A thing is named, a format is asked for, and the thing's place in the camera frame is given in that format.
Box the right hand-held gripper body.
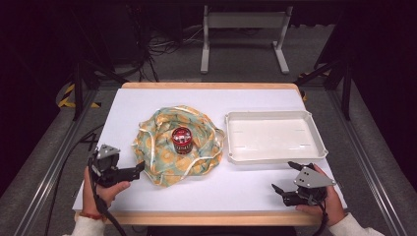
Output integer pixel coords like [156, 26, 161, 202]
[281, 165, 337, 207]

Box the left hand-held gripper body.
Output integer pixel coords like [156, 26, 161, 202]
[89, 144, 138, 189]

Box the green yellow patterned cloth bag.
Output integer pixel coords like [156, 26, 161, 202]
[131, 104, 227, 189]

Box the person's left hand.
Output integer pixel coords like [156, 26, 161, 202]
[81, 165, 132, 218]

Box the person's right hand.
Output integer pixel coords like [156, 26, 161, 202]
[294, 163, 347, 228]

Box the white plastic tray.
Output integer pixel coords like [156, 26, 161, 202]
[223, 109, 329, 166]

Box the red round tin can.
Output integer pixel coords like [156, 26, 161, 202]
[170, 126, 194, 156]

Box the person's dark clothing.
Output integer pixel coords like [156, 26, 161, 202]
[146, 225, 298, 236]

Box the yellow black hazard tape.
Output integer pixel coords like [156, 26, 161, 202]
[57, 83, 101, 109]

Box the black metal stand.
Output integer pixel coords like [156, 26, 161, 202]
[294, 30, 357, 122]
[67, 9, 130, 122]

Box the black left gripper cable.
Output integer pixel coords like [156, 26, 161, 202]
[87, 153, 129, 236]

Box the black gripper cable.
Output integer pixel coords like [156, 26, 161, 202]
[311, 198, 330, 236]
[87, 153, 129, 236]

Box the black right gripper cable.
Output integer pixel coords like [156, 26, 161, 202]
[311, 198, 330, 236]

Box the black floor cable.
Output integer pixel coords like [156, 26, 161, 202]
[43, 123, 106, 236]

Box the red bracelet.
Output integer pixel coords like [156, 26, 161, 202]
[78, 210, 106, 221]

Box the aluminium floor rail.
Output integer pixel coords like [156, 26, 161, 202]
[13, 88, 100, 236]
[327, 88, 409, 236]

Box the bundle of black floor cables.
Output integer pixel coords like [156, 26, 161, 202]
[126, 4, 205, 84]

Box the white metal stand frame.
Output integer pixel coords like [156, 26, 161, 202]
[200, 4, 295, 76]

